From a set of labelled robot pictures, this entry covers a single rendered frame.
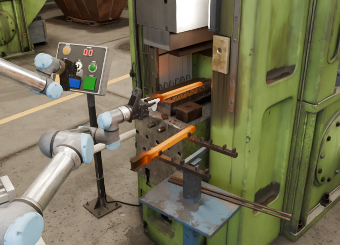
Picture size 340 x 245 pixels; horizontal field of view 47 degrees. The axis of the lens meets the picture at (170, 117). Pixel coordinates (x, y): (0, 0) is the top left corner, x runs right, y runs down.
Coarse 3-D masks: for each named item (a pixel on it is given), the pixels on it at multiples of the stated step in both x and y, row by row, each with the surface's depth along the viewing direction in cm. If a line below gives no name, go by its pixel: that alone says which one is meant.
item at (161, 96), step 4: (192, 84) 222; (196, 84) 222; (200, 84) 223; (180, 88) 216; (184, 88) 216; (188, 88) 217; (168, 92) 210; (172, 92) 210; (176, 92) 211; (180, 92) 214; (156, 96) 204; (160, 96) 204; (164, 96) 206; (168, 96) 208; (144, 100) 200; (148, 100) 199; (160, 100) 205
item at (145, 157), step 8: (192, 128) 184; (176, 136) 177; (184, 136) 180; (160, 144) 170; (168, 144) 171; (144, 152) 163; (152, 152) 164; (136, 160) 157; (144, 160) 162; (136, 168) 158
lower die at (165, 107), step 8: (192, 80) 235; (200, 80) 232; (168, 88) 224; (176, 88) 221; (192, 88) 218; (208, 88) 220; (152, 96) 211; (176, 96) 210; (184, 96) 210; (192, 96) 212; (200, 96) 217; (160, 104) 208; (168, 104) 203; (176, 104) 205; (168, 112) 205
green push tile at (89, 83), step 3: (84, 78) 226; (87, 78) 226; (90, 78) 225; (93, 78) 224; (96, 78) 224; (84, 81) 226; (87, 81) 225; (90, 81) 225; (93, 81) 224; (84, 84) 226; (87, 84) 225; (90, 84) 225; (93, 84) 224; (84, 87) 226; (87, 87) 225; (90, 87) 224; (93, 87) 224; (93, 90) 224
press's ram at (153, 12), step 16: (144, 0) 192; (160, 0) 183; (176, 0) 176; (192, 0) 183; (208, 0) 190; (144, 16) 196; (160, 16) 187; (176, 16) 179; (192, 16) 186; (208, 16) 194; (176, 32) 182
